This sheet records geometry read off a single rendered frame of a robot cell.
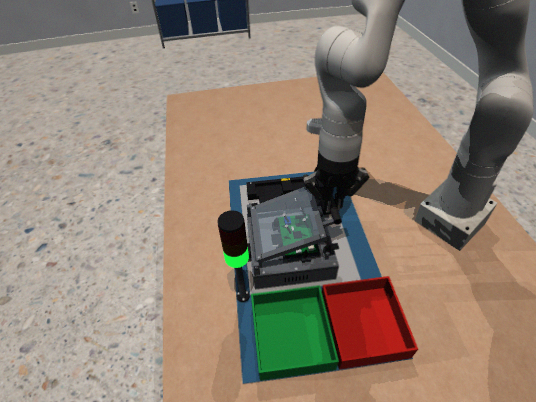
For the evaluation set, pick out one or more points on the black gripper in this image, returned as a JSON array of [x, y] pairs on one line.
[[335, 174]]

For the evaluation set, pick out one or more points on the green open tray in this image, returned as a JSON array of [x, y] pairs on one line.
[[292, 328]]

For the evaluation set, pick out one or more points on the red bin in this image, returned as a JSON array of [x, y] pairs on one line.
[[367, 320]]

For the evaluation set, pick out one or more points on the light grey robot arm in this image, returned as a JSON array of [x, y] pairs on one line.
[[344, 60]]

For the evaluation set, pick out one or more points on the green circuit board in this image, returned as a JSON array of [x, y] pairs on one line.
[[310, 249]]

